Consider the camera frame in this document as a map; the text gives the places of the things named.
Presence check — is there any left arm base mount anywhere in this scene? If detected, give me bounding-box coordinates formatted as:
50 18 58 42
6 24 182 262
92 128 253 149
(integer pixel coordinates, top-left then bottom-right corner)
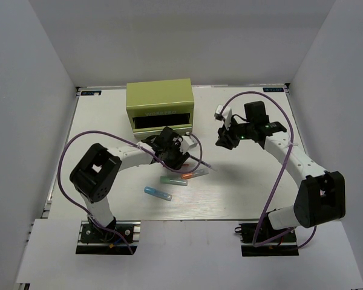
76 221 141 256

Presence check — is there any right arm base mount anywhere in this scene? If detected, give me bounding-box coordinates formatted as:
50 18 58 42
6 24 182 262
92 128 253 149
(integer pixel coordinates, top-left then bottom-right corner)
235 222 300 257

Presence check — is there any purple gel pen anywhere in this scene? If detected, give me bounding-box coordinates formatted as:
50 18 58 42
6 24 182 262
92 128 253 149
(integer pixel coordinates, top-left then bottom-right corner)
190 155 217 171

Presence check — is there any right blue corner label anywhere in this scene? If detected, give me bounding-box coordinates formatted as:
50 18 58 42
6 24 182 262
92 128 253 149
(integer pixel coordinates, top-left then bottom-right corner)
263 87 285 92

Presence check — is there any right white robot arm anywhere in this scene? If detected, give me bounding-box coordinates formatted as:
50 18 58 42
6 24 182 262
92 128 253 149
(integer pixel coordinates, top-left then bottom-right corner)
214 101 346 241

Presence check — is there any left blue corner label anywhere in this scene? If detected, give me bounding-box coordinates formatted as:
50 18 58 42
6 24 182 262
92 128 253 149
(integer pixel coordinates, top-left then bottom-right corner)
80 90 102 96

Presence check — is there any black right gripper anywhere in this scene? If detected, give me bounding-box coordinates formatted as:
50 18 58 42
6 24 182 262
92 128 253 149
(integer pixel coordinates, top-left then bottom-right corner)
216 116 255 150

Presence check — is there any blue highlighter marker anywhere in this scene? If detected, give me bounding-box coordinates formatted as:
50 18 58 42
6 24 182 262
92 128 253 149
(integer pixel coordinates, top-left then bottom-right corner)
144 187 172 201

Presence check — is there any blue corner label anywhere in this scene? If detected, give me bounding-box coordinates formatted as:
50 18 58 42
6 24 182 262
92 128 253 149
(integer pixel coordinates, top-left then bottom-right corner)
80 90 102 96
263 87 285 92

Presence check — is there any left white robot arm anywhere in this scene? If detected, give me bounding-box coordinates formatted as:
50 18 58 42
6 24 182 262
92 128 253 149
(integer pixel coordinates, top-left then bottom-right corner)
70 127 197 241

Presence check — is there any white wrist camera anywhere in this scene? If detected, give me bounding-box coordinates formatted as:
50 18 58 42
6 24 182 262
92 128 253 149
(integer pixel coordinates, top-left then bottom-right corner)
180 135 198 153
214 105 232 131

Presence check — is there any purple cable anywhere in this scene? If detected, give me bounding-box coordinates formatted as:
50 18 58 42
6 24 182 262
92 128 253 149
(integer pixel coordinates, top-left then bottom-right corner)
220 91 318 249
56 129 204 254

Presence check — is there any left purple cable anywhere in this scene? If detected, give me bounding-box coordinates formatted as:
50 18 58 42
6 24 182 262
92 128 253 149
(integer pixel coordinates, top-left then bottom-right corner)
56 129 204 254

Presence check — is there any green metal drawer box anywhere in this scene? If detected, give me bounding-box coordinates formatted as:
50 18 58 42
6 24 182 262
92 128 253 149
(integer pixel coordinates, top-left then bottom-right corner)
126 79 194 140

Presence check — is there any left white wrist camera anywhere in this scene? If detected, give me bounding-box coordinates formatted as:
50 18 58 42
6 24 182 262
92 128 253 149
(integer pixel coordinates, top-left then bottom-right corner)
180 135 198 153

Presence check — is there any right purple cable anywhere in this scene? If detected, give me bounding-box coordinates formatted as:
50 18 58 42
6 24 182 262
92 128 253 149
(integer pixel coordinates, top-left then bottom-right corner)
220 91 318 249

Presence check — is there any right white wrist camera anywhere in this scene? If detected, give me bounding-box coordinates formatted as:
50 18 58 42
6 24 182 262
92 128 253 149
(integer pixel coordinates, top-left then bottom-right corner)
214 105 232 131

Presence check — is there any green highlighter marker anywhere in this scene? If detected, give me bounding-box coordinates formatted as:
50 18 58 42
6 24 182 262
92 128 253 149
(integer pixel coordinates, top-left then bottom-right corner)
159 176 188 186

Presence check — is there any orange highlighter marker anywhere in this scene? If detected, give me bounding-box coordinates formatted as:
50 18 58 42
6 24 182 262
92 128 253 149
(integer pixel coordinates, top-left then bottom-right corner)
181 169 209 180

